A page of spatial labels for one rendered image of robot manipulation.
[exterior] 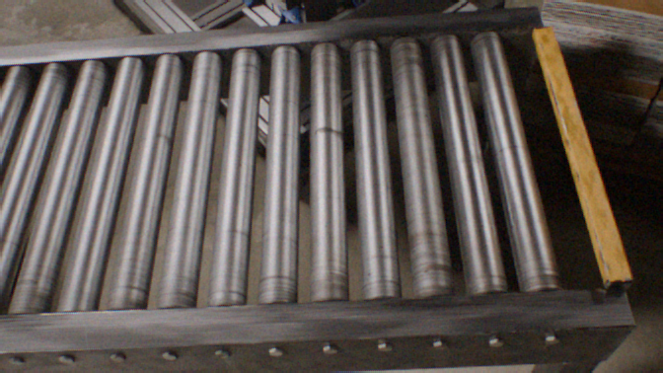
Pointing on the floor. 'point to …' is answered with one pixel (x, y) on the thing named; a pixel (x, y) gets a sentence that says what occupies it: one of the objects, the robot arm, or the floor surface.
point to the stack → (599, 99)
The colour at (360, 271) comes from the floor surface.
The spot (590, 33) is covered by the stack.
